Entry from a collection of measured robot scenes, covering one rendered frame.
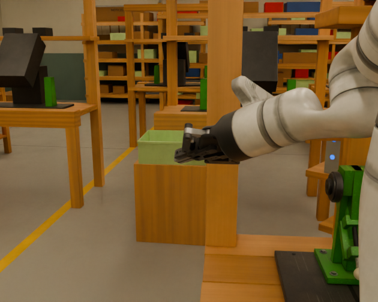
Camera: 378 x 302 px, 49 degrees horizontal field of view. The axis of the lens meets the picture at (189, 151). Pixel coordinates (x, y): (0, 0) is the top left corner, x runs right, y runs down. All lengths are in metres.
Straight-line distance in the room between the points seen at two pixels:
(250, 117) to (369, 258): 0.32
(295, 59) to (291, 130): 7.32
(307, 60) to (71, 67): 6.51
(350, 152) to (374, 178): 0.91
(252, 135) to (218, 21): 0.59
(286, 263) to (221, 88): 0.49
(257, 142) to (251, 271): 0.62
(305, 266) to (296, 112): 0.68
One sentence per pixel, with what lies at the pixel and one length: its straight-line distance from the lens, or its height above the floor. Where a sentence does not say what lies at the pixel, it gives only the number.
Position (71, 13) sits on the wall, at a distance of 11.76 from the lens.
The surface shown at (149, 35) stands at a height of 1.70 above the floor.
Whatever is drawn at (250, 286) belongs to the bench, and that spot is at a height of 0.88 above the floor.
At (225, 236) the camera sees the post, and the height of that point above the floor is 0.91.
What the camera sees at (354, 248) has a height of 1.00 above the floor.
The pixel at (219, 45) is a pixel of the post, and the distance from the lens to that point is 1.11.
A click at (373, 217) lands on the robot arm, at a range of 0.28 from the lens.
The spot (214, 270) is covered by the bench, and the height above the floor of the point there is 0.88.
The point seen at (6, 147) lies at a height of 0.08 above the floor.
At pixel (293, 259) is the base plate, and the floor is 0.90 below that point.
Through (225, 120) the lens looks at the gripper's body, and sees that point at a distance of 0.60.
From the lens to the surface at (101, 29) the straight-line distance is 11.44.
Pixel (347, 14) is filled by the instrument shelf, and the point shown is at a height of 1.52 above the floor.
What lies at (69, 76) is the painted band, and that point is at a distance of 11.83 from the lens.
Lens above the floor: 1.45
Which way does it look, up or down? 14 degrees down
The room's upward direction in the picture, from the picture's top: straight up
